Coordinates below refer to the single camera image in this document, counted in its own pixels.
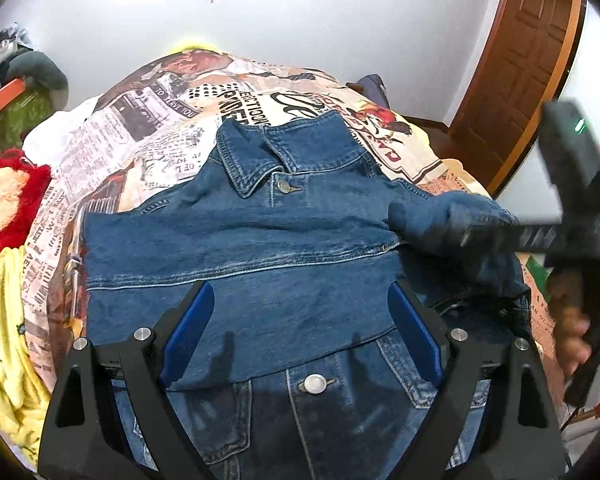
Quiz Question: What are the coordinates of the orange box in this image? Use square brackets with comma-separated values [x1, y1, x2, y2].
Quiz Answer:
[0, 78, 27, 112]

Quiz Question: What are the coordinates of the green patterned cloth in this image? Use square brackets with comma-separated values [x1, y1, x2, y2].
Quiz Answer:
[0, 87, 56, 162]

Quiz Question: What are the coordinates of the blue denim jacket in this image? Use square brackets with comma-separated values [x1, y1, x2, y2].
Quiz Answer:
[77, 110, 536, 480]

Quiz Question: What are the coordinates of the yellow cloth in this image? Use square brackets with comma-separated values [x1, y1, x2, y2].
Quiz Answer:
[0, 245, 54, 467]

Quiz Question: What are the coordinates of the yellow pillow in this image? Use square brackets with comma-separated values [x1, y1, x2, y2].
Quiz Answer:
[170, 40, 222, 57]

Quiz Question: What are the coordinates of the dark blue bag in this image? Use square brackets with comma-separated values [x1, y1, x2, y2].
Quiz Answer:
[347, 74, 391, 109]

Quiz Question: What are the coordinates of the grey plush pillow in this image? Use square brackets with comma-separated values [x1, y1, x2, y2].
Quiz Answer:
[10, 52, 70, 104]

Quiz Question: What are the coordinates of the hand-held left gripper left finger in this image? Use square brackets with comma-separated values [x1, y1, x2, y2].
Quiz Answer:
[39, 280, 216, 480]

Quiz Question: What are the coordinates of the brown wooden door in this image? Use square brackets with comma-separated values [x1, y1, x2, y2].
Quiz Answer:
[447, 0, 589, 197]

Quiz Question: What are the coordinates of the white bed sheet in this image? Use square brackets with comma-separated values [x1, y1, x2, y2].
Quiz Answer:
[22, 94, 102, 177]

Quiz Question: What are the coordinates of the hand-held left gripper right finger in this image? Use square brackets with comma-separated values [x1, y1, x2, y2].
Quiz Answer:
[387, 281, 567, 480]

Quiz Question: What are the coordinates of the pile of mixed clutter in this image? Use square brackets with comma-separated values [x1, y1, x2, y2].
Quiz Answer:
[0, 24, 32, 102]

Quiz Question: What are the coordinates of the person's right hand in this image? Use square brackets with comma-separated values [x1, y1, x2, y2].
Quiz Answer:
[547, 270, 593, 377]

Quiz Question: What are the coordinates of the red plush toy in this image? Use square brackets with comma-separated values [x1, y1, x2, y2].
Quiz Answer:
[0, 149, 54, 277]

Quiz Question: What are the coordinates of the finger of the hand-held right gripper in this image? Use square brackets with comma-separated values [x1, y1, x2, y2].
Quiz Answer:
[459, 219, 561, 255]

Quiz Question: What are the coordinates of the newspaper print blanket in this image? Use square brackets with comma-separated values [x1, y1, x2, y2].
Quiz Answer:
[22, 51, 558, 378]

